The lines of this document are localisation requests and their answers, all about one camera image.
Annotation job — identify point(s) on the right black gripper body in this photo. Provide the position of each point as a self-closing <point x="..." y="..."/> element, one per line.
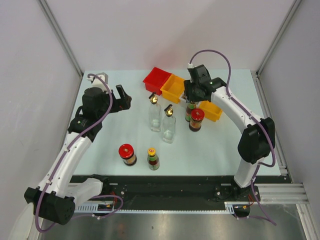
<point x="191" y="92"/>

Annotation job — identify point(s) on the right yellow plastic bin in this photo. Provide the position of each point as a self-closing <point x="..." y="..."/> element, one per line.
<point x="211" y="111"/>

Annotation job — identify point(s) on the glass oil bottle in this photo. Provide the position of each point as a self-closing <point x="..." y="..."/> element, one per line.
<point x="154" y="113"/>
<point x="168" y="125"/>

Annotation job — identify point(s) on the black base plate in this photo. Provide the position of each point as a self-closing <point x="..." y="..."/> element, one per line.
<point x="176" y="193"/>

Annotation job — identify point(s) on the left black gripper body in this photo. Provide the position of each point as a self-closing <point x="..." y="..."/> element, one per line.
<point x="116" y="104"/>

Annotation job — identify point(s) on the red plastic bin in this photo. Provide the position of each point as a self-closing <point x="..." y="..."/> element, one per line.
<point x="155" y="80"/>

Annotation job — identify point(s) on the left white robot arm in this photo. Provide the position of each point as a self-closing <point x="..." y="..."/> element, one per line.
<point x="53" y="199"/>

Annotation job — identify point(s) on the green label sauce bottle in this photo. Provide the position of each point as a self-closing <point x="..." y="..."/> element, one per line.
<point x="190" y="106"/>
<point x="153" y="159"/>

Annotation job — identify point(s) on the red lid jar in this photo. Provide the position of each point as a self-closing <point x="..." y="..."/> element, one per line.
<point x="196" y="117"/>
<point x="127" y="153"/>

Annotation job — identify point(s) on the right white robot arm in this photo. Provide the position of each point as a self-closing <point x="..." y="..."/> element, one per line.
<point x="257" y="134"/>

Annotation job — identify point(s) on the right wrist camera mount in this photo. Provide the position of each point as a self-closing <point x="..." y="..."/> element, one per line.
<point x="190" y="66"/>

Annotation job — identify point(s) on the left yellow plastic bin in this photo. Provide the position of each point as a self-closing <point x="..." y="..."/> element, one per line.
<point x="173" y="89"/>

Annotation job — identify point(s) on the yellow plastic bin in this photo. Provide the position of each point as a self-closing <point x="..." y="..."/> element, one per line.
<point x="211" y="111"/>
<point x="173" y="89"/>

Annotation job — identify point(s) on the white plastic bin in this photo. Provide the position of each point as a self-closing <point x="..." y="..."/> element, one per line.
<point x="183" y="98"/>

